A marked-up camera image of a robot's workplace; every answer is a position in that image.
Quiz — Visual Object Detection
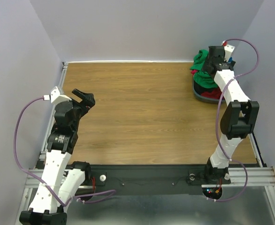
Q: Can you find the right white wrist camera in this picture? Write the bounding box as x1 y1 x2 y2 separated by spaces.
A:
222 41 235 62

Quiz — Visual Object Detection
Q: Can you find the green t shirt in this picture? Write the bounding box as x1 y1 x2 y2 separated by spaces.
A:
190 49 217 89

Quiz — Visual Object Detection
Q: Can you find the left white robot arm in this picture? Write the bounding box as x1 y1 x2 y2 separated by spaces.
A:
19 87 96 225

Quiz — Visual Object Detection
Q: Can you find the aluminium frame rail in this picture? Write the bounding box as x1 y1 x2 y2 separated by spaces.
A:
24 166 275 188

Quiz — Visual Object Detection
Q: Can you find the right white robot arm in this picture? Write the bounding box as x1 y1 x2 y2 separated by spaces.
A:
202 45 260 183

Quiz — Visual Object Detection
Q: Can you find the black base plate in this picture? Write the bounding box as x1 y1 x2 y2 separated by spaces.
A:
64 164 231 196

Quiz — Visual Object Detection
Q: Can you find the red t shirt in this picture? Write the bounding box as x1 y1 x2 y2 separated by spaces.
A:
190 69 223 100

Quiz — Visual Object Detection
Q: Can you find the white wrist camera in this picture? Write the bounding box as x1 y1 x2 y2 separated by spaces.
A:
43 86 71 105
222 41 235 62

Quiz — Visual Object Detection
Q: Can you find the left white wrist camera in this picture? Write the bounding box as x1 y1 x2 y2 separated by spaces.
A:
43 86 71 105

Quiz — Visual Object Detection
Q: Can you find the grey plastic laundry basket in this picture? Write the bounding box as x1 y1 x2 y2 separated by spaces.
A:
192 77 225 105

